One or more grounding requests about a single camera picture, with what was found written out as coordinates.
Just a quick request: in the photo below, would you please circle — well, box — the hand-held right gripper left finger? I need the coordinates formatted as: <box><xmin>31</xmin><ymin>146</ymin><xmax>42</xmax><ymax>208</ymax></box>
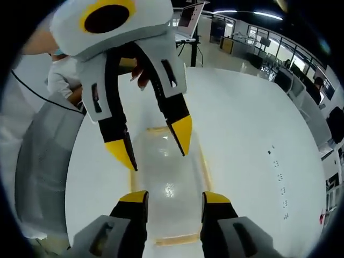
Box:
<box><xmin>70</xmin><ymin>190</ymin><xmax>149</xmax><ymax>258</ymax></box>

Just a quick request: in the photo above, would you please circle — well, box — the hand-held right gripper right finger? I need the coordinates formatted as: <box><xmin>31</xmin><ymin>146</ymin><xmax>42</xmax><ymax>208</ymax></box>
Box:
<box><xmin>200</xmin><ymin>190</ymin><xmax>275</xmax><ymax>258</ymax></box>

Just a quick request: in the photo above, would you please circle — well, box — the clear box with yellow plastic buckles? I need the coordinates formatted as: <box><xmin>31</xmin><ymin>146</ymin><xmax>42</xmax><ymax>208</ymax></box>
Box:
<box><xmin>130</xmin><ymin>126</ymin><xmax>213</xmax><ymax>247</ymax></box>

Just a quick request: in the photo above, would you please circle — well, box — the person's left hand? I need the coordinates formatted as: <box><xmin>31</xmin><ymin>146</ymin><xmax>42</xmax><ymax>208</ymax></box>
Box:
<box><xmin>119</xmin><ymin>56</ymin><xmax>152</xmax><ymax>91</ymax></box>

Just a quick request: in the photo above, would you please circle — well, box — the black tripod stand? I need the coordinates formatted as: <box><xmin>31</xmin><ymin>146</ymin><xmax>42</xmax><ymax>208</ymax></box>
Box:
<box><xmin>176</xmin><ymin>33</ymin><xmax>205</xmax><ymax>68</ymax></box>

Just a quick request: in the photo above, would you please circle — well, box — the person's white shirt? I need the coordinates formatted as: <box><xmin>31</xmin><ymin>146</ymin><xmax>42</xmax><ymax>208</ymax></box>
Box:
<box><xmin>0</xmin><ymin>52</ymin><xmax>83</xmax><ymax>162</ymax></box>

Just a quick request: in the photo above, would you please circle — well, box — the person's head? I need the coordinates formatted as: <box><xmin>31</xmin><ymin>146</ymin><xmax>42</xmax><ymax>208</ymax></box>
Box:
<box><xmin>21</xmin><ymin>15</ymin><xmax>68</xmax><ymax>58</ymax></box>

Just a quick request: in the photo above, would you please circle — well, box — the yellow cabinet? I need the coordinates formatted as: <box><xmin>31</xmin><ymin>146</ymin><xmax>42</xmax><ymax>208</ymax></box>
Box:
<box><xmin>219</xmin><ymin>36</ymin><xmax>233</xmax><ymax>54</ymax></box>

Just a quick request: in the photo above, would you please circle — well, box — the laptop computer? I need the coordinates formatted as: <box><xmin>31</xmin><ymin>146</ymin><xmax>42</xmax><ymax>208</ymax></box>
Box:
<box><xmin>175</xmin><ymin>1</ymin><xmax>210</xmax><ymax>42</ymax></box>

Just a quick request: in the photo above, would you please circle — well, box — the black office chair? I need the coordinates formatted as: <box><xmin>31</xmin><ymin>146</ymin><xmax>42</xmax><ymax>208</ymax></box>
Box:
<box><xmin>274</xmin><ymin>67</ymin><xmax>290</xmax><ymax>88</ymax></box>
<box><xmin>327</xmin><ymin>106</ymin><xmax>344</xmax><ymax>146</ymax></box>

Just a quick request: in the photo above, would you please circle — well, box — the ceiling light strip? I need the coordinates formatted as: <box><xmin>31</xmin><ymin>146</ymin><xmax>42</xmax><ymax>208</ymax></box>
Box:
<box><xmin>209</xmin><ymin>10</ymin><xmax>283</xmax><ymax>21</ymax></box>

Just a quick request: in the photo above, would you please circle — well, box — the black cable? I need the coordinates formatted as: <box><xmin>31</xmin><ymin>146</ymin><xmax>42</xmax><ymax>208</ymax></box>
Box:
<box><xmin>10</xmin><ymin>68</ymin><xmax>87</xmax><ymax>117</ymax></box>

